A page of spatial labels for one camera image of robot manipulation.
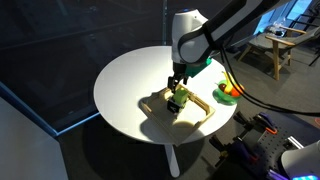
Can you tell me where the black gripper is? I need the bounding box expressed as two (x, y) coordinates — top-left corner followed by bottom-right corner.
(167, 61), (190, 93)

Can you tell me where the light green toy block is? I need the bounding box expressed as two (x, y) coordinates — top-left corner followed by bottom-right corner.
(172, 87), (190, 108)

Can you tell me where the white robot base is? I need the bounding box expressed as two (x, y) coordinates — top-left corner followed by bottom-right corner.
(280, 139), (320, 180)

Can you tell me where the wooden box tray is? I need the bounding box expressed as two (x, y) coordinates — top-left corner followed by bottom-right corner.
(138, 85), (216, 146)

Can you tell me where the yellow toy banana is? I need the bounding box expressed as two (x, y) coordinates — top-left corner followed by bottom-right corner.
(222, 70), (236, 95)

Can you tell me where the orange toy fruit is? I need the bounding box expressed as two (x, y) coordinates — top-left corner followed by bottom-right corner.
(230, 84), (245, 98)

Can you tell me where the green translucent fruit bowl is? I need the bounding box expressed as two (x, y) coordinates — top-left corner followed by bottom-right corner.
(212, 79), (245, 106)

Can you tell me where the dark window mullion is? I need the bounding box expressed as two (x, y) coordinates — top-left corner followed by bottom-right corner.
(162, 0), (168, 46)

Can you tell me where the white table base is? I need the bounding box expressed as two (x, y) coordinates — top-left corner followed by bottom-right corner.
(164, 143), (181, 179)

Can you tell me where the purple black clamp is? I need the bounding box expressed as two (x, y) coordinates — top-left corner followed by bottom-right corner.
(209, 134), (260, 168)

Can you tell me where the purple clamp orange tip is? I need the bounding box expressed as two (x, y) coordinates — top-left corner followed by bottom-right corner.
(255, 112), (278, 136)

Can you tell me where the wooden armchair grey cushion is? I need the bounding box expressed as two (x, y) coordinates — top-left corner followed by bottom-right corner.
(237, 23), (320, 81)

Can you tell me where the black perforated breadboard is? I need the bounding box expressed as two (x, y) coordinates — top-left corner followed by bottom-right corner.
(245, 125), (303, 176)

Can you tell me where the white panel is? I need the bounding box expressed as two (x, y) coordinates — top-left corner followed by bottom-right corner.
(0, 96), (70, 180)

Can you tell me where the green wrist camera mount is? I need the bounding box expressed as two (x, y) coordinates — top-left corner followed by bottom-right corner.
(184, 57), (213, 80)

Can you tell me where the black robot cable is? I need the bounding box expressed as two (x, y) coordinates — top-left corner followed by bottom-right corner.
(217, 45), (320, 118)

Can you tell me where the blue window frame strip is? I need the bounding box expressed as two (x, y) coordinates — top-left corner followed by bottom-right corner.
(0, 81), (101, 138)

